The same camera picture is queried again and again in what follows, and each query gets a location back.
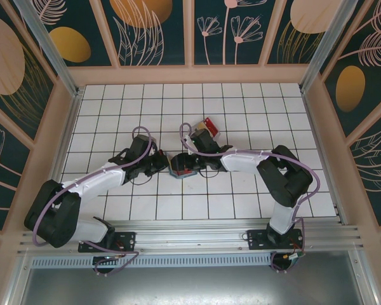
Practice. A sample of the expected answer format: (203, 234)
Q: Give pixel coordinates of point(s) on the grey metal sheet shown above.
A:
(190, 286)

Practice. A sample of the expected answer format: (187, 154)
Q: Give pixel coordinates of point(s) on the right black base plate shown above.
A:
(257, 241)

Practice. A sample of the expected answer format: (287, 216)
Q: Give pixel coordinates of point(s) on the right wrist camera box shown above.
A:
(203, 139)

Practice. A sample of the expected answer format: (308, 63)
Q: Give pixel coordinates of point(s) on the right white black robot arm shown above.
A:
(241, 162)

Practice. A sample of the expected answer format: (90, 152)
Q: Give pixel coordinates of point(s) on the clear acrylic card box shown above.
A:
(216, 135)

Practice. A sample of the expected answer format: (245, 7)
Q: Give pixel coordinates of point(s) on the aluminium frame post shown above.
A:
(328, 47)
(51, 54)

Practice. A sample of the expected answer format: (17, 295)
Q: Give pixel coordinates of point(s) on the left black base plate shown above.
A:
(127, 239)

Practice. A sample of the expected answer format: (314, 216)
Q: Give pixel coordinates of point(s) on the teal leather card holder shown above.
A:
(179, 176)

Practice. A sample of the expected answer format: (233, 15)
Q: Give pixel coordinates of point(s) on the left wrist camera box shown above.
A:
(141, 143)

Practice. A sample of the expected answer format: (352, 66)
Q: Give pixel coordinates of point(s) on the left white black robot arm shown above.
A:
(92, 181)

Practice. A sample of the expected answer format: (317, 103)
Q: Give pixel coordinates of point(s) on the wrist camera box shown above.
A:
(203, 139)
(141, 143)

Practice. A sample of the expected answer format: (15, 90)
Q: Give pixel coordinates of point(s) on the aluminium table edge rail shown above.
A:
(320, 143)
(71, 120)

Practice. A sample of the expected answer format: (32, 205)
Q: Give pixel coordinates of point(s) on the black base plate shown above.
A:
(257, 241)
(127, 239)

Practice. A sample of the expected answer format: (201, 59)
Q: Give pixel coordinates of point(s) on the aluminium mounting rail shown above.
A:
(190, 233)

